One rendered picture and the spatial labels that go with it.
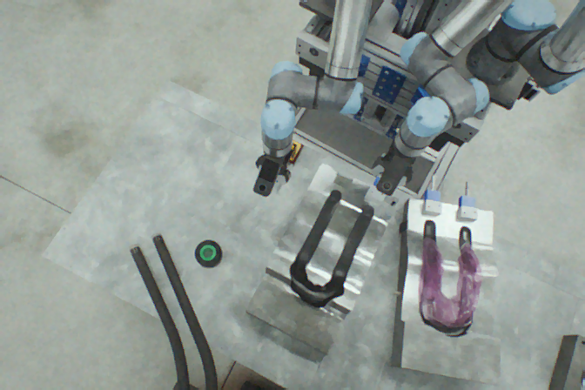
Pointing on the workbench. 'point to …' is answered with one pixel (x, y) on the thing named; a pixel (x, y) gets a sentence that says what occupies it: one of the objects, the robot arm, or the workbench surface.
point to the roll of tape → (206, 251)
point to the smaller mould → (569, 365)
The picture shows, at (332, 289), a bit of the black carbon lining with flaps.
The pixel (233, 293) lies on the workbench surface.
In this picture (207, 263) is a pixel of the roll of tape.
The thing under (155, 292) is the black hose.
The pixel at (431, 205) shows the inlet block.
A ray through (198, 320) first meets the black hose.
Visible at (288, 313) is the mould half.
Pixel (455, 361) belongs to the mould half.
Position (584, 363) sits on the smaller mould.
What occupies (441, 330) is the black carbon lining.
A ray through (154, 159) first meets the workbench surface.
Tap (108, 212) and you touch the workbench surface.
